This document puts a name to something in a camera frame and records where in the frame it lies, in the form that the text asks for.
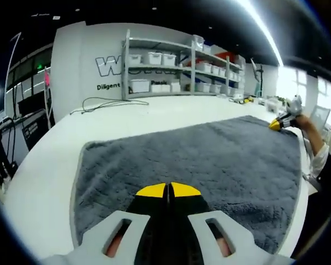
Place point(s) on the grey fluffy towel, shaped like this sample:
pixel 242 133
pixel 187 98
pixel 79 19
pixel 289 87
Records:
pixel 196 154

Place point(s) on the person's right hand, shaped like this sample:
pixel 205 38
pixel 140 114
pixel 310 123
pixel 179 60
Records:
pixel 302 122

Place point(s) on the bright window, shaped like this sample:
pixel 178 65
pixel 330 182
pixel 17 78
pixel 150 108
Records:
pixel 291 85
pixel 328 94

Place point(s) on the clear plastic container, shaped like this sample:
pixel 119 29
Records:
pixel 272 105

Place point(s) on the yellow black tool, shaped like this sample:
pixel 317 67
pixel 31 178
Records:
pixel 246 100

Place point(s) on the teal board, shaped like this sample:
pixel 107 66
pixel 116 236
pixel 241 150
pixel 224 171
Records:
pixel 258 89

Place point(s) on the black tripod stand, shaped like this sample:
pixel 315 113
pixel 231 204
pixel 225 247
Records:
pixel 260 77

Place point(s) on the long ceiling light strip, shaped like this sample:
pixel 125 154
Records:
pixel 267 30

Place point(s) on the grey metal shelving rack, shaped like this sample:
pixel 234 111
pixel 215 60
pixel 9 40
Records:
pixel 193 71

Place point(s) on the black equipment case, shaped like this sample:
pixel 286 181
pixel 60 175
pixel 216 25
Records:
pixel 34 129

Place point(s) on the row of white storage boxes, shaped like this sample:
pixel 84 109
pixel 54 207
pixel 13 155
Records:
pixel 154 58

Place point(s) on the white pipe stand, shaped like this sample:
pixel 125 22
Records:
pixel 47 105

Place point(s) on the green exit sign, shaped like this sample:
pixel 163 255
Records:
pixel 40 66

